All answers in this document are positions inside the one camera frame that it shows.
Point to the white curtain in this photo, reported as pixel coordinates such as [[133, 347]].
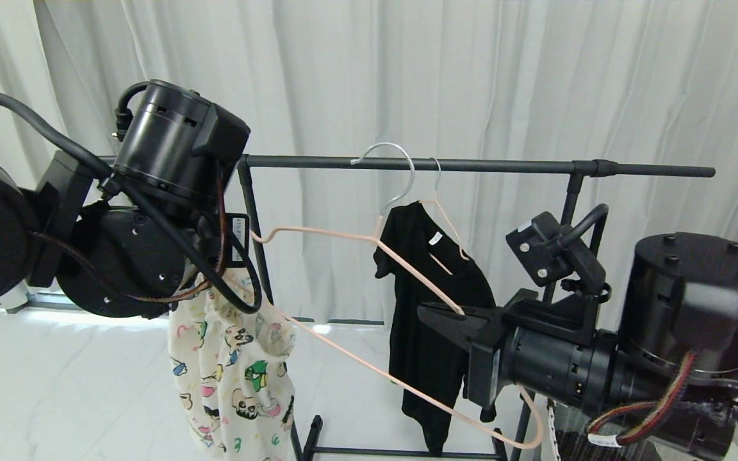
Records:
[[407, 77]]

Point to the black t-shirt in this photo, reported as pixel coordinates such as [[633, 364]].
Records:
[[426, 346]]

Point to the cream printed garment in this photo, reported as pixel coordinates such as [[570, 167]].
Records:
[[234, 371]]

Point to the white laundry basket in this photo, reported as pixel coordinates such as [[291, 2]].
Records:
[[571, 448]]

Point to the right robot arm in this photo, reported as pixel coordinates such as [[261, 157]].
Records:
[[696, 294]]

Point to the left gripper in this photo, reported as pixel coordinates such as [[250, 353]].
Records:
[[239, 240]]

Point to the pink clothes hanger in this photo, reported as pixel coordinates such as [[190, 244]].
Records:
[[379, 227], [437, 192]]

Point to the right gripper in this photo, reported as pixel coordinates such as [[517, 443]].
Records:
[[555, 365]]

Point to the black clothes rack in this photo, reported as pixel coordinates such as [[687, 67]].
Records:
[[503, 166]]

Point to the window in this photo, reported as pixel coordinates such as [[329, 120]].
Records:
[[49, 301]]

